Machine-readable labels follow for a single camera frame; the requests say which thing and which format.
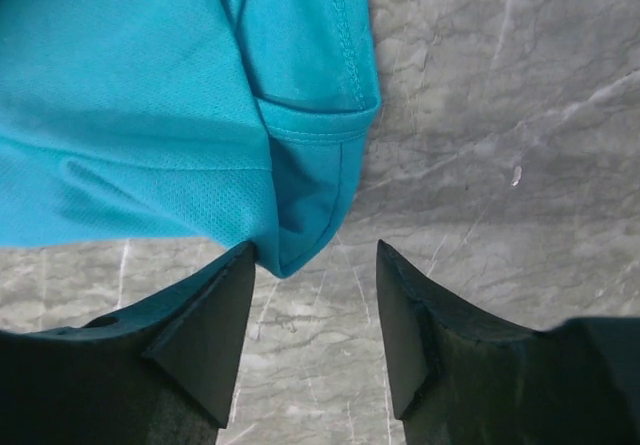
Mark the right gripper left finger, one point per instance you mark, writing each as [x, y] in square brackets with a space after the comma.
[160, 371]

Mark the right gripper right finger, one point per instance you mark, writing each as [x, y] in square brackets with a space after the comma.
[460, 375]

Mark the teal t-shirt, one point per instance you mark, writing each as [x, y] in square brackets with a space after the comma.
[235, 120]

